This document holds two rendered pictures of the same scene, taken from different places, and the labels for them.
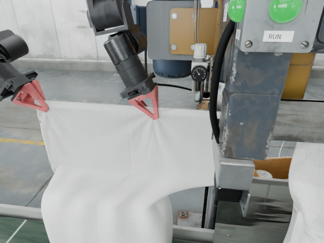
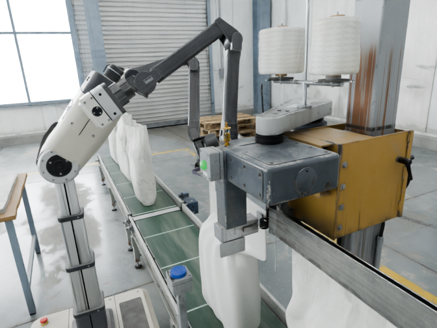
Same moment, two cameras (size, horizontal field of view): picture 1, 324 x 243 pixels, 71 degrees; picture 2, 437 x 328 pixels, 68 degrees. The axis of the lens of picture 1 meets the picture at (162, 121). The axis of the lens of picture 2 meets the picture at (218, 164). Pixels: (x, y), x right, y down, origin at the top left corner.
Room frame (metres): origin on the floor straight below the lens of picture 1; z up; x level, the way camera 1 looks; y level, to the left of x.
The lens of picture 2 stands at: (-0.22, -0.92, 1.58)
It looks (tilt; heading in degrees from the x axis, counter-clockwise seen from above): 17 degrees down; 56
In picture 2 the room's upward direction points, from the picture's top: 3 degrees counter-clockwise
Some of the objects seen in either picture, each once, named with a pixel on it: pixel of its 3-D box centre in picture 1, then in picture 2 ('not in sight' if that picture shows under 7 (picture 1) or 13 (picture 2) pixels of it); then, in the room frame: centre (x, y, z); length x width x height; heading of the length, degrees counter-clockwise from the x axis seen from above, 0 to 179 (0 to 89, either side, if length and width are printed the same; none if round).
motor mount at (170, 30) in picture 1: (194, 31); not in sight; (0.72, -0.10, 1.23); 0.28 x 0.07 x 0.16; 82
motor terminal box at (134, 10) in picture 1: (144, 25); not in sight; (0.78, 0.06, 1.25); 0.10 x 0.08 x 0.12; 17
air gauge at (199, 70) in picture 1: (198, 73); not in sight; (0.51, -0.08, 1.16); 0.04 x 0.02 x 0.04; 82
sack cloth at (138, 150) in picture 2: not in sight; (140, 161); (0.76, 1.86, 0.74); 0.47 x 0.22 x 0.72; 80
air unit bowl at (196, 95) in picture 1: (197, 91); not in sight; (0.54, -0.09, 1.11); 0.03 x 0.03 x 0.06
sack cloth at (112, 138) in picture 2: not in sight; (116, 134); (0.97, 3.27, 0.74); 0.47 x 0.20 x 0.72; 84
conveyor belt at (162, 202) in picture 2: not in sight; (131, 179); (0.87, 2.57, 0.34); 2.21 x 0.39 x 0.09; 82
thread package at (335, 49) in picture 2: not in sight; (335, 46); (0.63, -0.29, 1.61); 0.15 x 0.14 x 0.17; 82
